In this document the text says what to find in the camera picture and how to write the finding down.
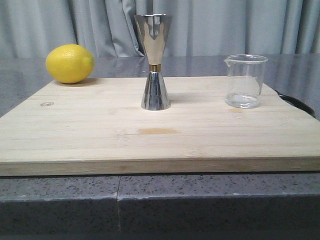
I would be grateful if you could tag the steel hourglass jigger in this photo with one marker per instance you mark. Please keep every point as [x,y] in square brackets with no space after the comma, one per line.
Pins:
[153,31]

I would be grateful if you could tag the clear glass beaker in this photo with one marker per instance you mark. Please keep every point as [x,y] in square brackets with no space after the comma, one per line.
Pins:
[245,76]

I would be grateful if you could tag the light wooden cutting board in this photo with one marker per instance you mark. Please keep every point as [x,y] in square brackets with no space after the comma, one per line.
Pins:
[99,127]

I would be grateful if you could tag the yellow lemon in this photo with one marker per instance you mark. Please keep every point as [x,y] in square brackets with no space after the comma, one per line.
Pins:
[70,63]

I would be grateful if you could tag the grey curtain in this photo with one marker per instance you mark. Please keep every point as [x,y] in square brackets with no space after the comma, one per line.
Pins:
[107,28]

